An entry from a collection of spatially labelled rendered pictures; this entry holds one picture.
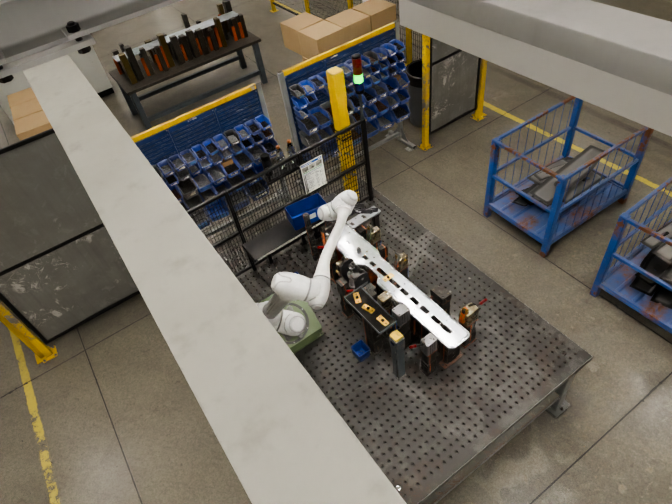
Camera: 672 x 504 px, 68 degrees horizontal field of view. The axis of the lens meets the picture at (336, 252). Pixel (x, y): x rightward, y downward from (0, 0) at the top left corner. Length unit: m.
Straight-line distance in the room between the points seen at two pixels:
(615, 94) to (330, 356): 2.91
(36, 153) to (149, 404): 2.18
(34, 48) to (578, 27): 0.89
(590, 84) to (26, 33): 0.95
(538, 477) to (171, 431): 2.79
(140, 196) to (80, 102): 0.28
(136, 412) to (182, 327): 4.27
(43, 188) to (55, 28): 3.43
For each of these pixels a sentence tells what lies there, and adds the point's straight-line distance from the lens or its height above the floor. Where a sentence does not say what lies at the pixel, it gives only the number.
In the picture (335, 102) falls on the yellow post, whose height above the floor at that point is 1.77.
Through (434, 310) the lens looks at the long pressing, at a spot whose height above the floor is 1.00.
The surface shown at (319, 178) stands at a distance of 4.05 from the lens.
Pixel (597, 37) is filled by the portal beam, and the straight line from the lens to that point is 0.92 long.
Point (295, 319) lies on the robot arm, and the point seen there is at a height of 1.13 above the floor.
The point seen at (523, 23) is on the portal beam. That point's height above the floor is 3.31.
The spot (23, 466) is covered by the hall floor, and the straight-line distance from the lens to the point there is 5.00.
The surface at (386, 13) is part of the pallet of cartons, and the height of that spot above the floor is 1.29.
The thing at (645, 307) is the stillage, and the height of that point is 0.16.
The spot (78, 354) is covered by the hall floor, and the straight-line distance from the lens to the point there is 5.34.
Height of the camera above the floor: 3.71
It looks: 46 degrees down
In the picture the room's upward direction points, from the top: 11 degrees counter-clockwise
